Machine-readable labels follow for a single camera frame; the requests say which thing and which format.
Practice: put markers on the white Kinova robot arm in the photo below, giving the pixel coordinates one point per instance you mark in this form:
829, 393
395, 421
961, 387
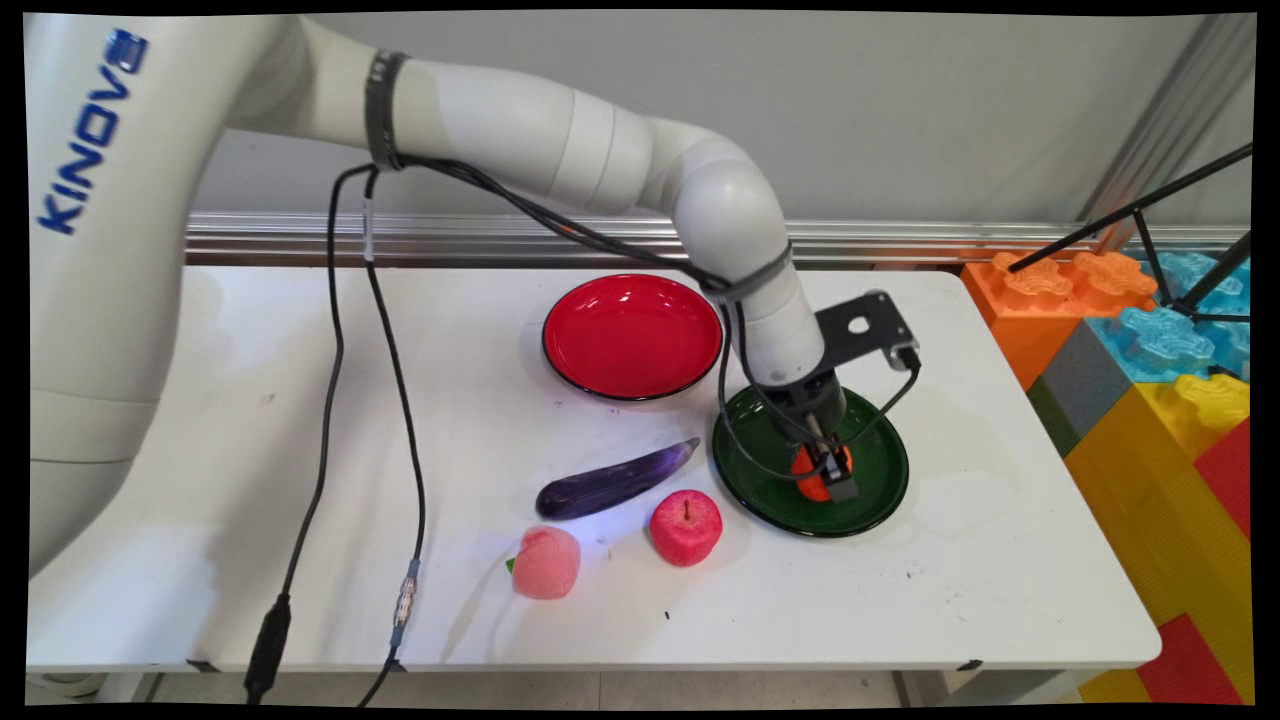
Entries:
480, 110

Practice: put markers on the red giant building block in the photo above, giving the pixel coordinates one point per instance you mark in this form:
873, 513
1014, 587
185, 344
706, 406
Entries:
1228, 475

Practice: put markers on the yellow giant building block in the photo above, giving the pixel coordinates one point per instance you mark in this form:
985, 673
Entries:
1150, 500

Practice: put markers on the blue giant building block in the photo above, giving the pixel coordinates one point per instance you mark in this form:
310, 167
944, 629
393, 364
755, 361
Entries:
1160, 340

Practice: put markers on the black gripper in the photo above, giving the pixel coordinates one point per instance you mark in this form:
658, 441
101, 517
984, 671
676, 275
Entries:
808, 400

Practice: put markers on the pink toy peach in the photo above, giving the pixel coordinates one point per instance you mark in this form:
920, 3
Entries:
546, 565

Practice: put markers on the orange toy fruit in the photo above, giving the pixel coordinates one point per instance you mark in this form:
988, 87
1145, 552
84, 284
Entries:
808, 482

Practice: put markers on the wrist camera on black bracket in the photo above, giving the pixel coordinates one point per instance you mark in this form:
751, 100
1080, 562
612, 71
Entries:
860, 325

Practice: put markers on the red toy apple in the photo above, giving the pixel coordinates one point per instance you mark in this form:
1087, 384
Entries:
686, 530

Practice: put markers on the black tripod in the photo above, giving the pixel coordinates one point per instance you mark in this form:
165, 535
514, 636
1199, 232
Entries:
1150, 235

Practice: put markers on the purple toy eggplant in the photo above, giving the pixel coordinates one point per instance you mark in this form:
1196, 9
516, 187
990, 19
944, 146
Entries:
608, 484

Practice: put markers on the grey giant building block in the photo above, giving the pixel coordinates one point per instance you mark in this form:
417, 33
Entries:
1080, 385

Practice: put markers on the aluminium rail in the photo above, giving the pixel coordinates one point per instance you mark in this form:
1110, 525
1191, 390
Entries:
1000, 242

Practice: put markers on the aluminium post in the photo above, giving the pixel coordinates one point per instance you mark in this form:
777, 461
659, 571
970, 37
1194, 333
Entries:
1170, 120

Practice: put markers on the orange giant building block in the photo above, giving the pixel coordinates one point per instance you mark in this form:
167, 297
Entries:
1030, 310

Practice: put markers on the green plate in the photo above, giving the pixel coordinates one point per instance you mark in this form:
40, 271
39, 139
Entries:
870, 480

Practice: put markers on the red plate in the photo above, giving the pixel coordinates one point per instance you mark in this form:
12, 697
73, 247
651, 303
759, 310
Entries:
633, 336

